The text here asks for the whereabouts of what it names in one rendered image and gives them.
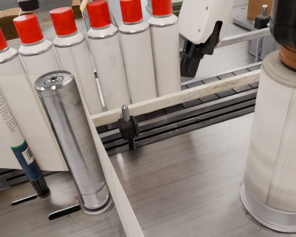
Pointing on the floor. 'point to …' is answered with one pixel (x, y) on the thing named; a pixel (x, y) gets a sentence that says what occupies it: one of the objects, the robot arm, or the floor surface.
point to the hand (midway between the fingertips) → (189, 66)
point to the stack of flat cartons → (8, 21)
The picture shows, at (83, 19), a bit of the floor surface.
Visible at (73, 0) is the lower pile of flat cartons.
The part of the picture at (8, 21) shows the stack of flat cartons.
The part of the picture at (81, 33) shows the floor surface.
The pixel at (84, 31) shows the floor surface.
